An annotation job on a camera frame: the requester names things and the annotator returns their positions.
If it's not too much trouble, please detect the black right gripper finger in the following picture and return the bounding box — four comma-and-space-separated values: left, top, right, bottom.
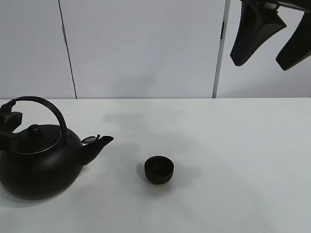
230, 0, 286, 66
276, 12, 311, 71

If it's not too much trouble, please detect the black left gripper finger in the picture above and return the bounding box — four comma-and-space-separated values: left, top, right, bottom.
0, 107, 22, 133
0, 131, 14, 151

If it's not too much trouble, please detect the black round teapot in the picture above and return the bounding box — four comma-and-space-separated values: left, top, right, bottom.
0, 96, 114, 200

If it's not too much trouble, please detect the small black teacup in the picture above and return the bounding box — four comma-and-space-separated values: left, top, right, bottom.
144, 156, 174, 185

